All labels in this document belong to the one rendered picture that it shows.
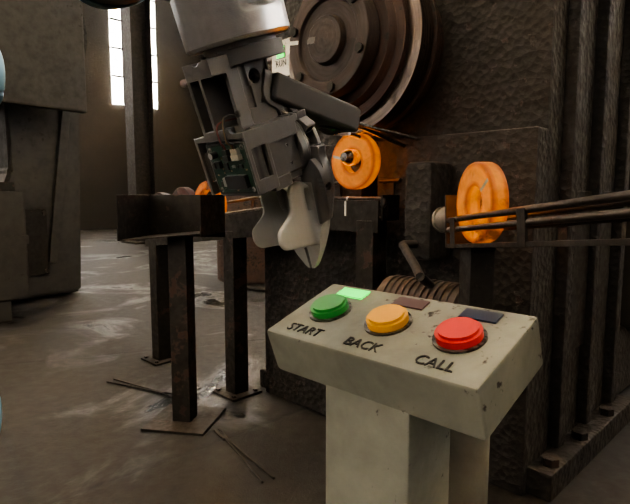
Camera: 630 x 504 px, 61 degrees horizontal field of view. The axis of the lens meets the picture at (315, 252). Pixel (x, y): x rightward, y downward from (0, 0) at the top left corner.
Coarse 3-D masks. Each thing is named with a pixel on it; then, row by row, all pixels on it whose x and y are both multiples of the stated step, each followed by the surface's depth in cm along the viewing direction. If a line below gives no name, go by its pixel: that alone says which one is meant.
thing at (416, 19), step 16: (304, 0) 152; (416, 0) 126; (416, 16) 126; (432, 16) 130; (416, 32) 126; (432, 32) 130; (416, 48) 127; (416, 64) 127; (400, 80) 131; (416, 80) 132; (400, 96) 131; (384, 112) 135; (400, 112) 138
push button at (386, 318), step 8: (392, 304) 51; (376, 312) 50; (384, 312) 50; (392, 312) 49; (400, 312) 49; (368, 320) 50; (376, 320) 49; (384, 320) 48; (392, 320) 48; (400, 320) 48; (408, 320) 49; (368, 328) 50; (376, 328) 48; (384, 328) 48; (392, 328) 48
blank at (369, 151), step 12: (336, 144) 150; (348, 144) 146; (360, 144) 143; (372, 144) 142; (336, 156) 150; (372, 156) 141; (336, 168) 150; (348, 168) 149; (360, 168) 144; (372, 168) 141; (348, 180) 147; (360, 180) 144; (372, 180) 144
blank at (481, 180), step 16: (464, 176) 104; (480, 176) 98; (496, 176) 95; (464, 192) 104; (480, 192) 98; (496, 192) 94; (464, 208) 105; (480, 208) 105; (496, 208) 94; (464, 224) 105; (480, 240) 99
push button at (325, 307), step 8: (328, 296) 56; (336, 296) 56; (344, 296) 56; (312, 304) 55; (320, 304) 55; (328, 304) 54; (336, 304) 54; (344, 304) 54; (312, 312) 54; (320, 312) 54; (328, 312) 53; (336, 312) 53
